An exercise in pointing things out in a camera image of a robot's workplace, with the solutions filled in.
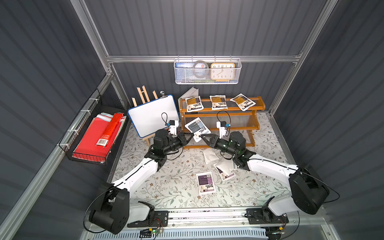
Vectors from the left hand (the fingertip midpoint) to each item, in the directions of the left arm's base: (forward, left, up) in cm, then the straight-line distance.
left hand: (195, 136), depth 75 cm
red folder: (-8, +50, +2) cm, 51 cm away
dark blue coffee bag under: (+6, -1, -1) cm, 6 cm away
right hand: (-1, -3, -1) cm, 3 cm away
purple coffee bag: (-11, -16, -24) cm, 31 cm away
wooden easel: (+27, +33, +7) cm, 43 cm away
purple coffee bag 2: (-15, -6, -25) cm, 30 cm away
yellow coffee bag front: (+19, -28, +6) cm, 34 cm away
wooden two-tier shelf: (+33, -31, -25) cm, 52 cm away
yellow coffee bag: (+20, -13, +5) cm, 25 cm away
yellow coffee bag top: (+18, +1, +5) cm, 19 cm away
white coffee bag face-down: (+2, -9, -24) cm, 26 cm away
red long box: (-1, +42, +4) cm, 43 cm away
